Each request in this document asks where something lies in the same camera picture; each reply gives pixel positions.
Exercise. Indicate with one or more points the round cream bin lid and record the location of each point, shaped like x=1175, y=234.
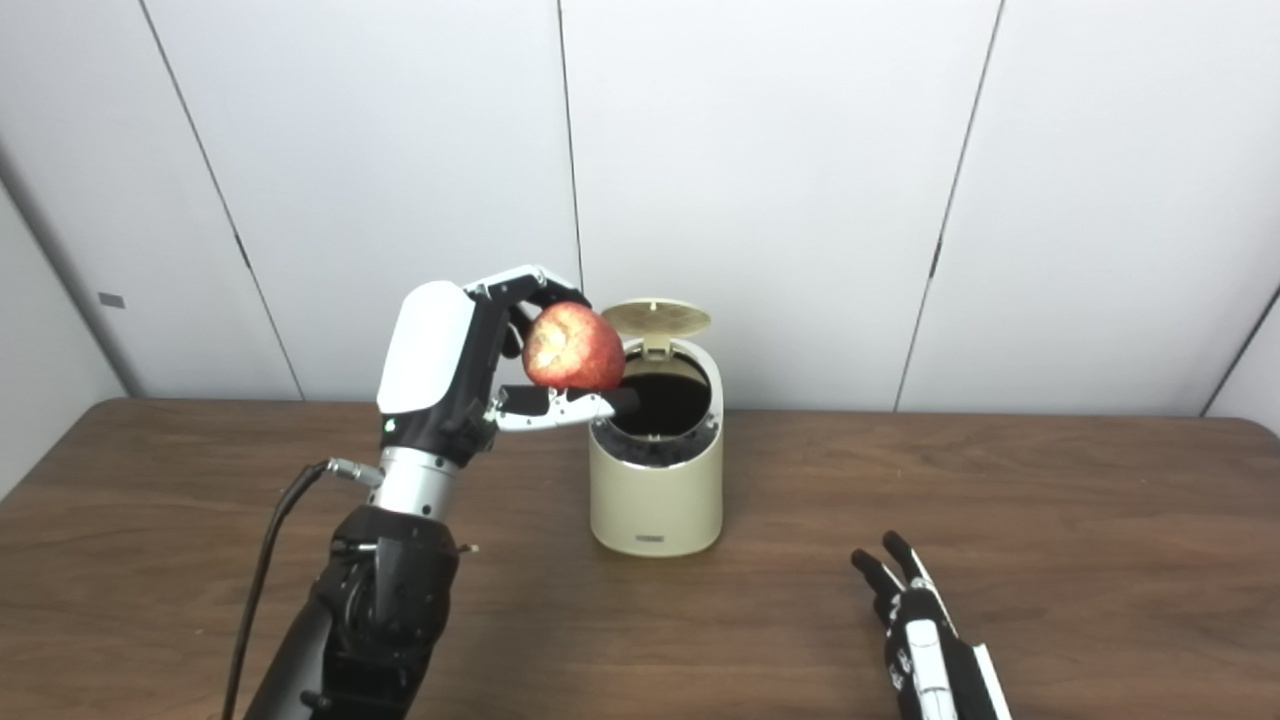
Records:
x=660, y=318

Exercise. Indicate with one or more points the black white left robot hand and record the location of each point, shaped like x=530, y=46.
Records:
x=430, y=350

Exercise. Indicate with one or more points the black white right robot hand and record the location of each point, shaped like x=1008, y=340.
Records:
x=935, y=670

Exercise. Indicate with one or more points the red apple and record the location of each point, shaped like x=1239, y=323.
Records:
x=575, y=348

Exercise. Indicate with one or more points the cream-colored bin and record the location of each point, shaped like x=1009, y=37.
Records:
x=655, y=505

